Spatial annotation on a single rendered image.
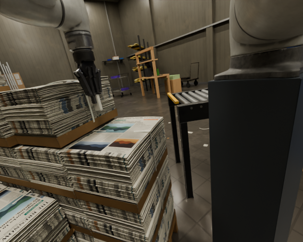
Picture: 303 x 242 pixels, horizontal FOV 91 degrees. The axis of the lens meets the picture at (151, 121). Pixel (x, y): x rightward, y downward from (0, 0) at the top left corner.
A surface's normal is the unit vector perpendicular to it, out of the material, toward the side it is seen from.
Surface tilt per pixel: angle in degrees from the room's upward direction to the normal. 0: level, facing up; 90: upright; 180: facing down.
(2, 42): 90
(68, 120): 90
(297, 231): 0
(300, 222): 0
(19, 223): 0
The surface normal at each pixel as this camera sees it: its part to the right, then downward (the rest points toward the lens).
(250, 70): -0.77, -0.20
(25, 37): 0.57, 0.18
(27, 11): 0.68, 0.72
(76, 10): 0.88, 0.12
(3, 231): -0.16, -0.93
